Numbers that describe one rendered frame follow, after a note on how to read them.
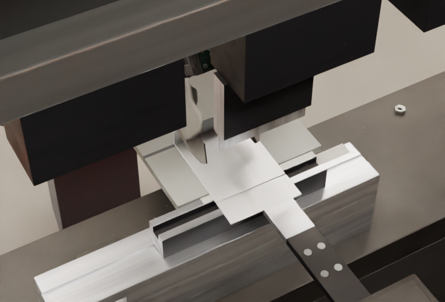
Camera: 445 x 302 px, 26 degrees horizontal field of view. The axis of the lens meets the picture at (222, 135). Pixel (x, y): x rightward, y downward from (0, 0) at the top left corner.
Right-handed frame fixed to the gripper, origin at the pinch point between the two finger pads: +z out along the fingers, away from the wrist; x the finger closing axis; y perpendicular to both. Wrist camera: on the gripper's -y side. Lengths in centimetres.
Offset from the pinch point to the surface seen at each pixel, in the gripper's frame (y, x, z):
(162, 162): -2.9, -6.5, 0.0
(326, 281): 14.3, 0.0, 13.9
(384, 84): -129, 97, 25
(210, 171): 0.2, -2.6, 2.4
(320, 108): -130, 76, 24
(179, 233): 4.3, -9.4, 6.2
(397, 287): 20.4, 4.0, 15.1
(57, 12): 51, -25, -18
